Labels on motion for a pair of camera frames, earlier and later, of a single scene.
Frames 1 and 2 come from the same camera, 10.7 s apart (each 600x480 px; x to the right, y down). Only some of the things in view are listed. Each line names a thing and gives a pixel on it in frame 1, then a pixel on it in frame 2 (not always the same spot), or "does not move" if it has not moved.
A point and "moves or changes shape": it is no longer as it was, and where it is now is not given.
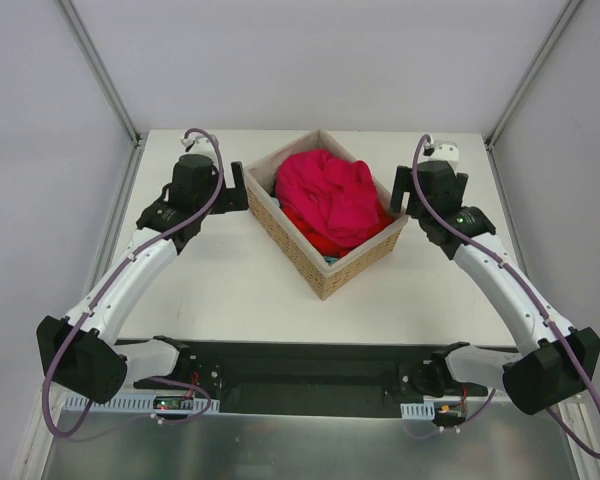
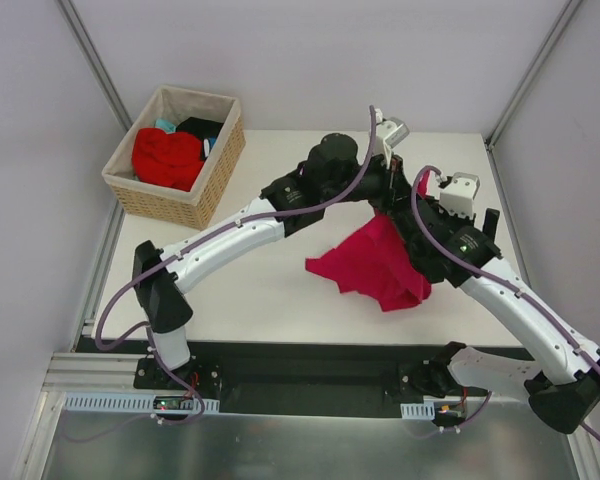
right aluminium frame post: [529, 76] does not move
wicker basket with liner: [308, 263] -> [170, 206]
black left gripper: [236, 187] -> [393, 185]
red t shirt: [382, 217] -> [171, 160]
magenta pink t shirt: [336, 197] moves or changes shape
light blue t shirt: [328, 258] -> [168, 126]
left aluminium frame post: [101, 73] does not move
